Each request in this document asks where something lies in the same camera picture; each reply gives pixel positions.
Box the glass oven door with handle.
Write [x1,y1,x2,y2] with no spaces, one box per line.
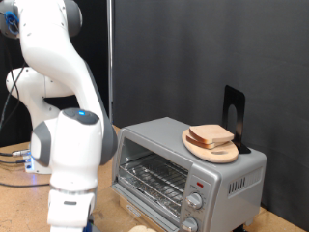
[93,183,182,232]

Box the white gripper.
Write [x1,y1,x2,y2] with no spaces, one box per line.
[48,224,87,232]

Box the vertical metal pole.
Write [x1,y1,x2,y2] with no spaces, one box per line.
[106,0,116,124]

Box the silver oven knob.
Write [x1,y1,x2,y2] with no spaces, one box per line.
[185,192,204,211]
[181,217,199,232]

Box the black metal bookend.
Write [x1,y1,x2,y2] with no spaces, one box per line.
[221,85,252,155]

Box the wire oven rack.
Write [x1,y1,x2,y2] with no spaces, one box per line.
[119,154,189,207]

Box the wooden cutting board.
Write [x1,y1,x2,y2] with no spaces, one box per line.
[182,129,239,164]

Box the silver toaster oven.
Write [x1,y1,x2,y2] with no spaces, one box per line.
[110,116,267,232]

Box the wooden box under oven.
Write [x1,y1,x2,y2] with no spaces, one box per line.
[119,195,170,232]

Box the blue coiled cable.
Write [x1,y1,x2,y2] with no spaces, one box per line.
[3,10,21,36]

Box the black base cable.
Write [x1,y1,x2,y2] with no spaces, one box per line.
[0,148,32,159]
[0,158,31,165]

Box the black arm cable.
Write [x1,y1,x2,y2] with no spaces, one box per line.
[0,47,51,189]

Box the white bread slice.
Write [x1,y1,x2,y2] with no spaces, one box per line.
[185,134,228,151]
[127,224,157,232]
[188,124,236,145]

